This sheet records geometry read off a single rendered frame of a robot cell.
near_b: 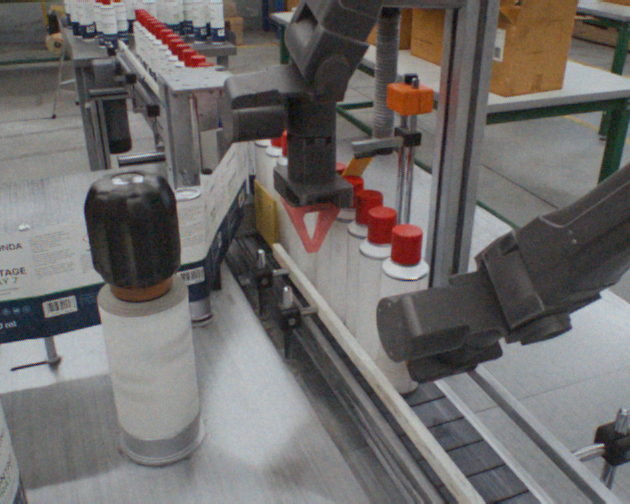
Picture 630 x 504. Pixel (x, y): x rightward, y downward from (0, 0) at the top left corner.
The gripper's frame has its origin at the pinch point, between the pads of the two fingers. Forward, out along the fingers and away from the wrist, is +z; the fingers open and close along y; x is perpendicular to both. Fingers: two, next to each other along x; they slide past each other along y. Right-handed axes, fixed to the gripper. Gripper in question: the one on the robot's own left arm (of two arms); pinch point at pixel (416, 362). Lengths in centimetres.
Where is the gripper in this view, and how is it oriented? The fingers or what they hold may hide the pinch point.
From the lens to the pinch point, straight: 78.0
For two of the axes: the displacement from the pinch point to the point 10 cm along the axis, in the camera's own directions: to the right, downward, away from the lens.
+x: 3.0, 8.9, -3.5
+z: -2.4, 4.2, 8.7
